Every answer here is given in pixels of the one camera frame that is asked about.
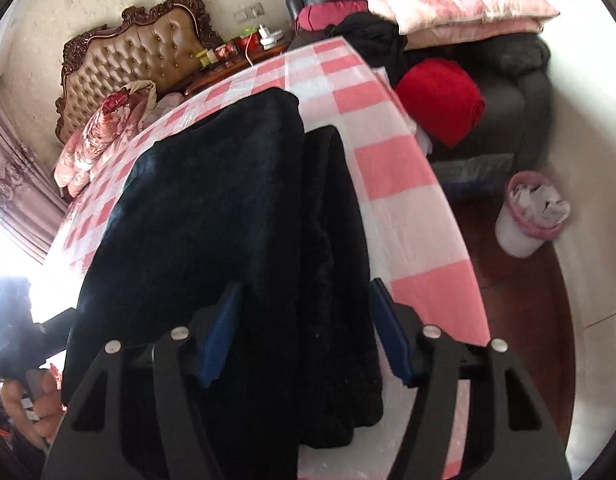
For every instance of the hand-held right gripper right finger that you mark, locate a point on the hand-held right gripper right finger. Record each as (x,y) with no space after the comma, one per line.
(392,335)

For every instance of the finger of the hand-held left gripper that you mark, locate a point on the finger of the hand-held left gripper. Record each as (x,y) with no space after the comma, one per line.
(55,327)

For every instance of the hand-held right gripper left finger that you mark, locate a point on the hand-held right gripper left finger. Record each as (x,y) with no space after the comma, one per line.
(220,340)

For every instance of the black fleece pants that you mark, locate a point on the black fleece pants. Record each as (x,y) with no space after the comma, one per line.
(198,210)

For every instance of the person's left hand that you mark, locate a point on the person's left hand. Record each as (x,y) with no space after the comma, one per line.
(35,405)

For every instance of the purple patterned curtain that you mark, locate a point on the purple patterned curtain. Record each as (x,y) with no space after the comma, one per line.
(18,180)

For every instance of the pink checked tablecloth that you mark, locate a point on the pink checked tablecloth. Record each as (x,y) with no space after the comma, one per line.
(402,180)

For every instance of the white trash bin pink liner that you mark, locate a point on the white trash bin pink liner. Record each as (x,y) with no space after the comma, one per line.
(517,235)

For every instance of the folded pink quilt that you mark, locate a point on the folded pink quilt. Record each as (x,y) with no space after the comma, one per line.
(78,165)

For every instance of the clear plastic bag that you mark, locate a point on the clear plastic bag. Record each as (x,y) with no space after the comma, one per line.
(472,175)

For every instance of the folded red floral quilt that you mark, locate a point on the folded red floral quilt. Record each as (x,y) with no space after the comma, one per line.
(118,115)

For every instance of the red folded cloth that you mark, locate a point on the red folded cloth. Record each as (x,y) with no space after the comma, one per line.
(442,105)

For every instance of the black leather armchair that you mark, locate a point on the black leather armchair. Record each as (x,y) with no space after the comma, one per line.
(507,100)

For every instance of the carved wooden nightstand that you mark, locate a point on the carved wooden nightstand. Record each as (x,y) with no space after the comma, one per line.
(223,72)

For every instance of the tufted carved wooden headboard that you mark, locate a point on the tufted carved wooden headboard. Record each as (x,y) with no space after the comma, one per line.
(123,55)

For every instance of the red tin box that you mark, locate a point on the red tin box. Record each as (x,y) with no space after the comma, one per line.
(226,51)

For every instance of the dark clothes pile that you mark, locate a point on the dark clothes pile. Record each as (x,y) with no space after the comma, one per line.
(372,45)

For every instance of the red cup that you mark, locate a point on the red cup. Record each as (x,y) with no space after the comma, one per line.
(245,42)

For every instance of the white charger dock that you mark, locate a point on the white charger dock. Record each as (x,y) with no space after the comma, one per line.
(269,37)

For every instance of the flat pink pillow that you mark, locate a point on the flat pink pillow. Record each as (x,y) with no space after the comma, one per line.
(477,32)

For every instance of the maroon cushion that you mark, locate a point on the maroon cushion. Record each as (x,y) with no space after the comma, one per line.
(328,15)

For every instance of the grey wall socket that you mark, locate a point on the grey wall socket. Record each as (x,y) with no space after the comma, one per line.
(250,13)

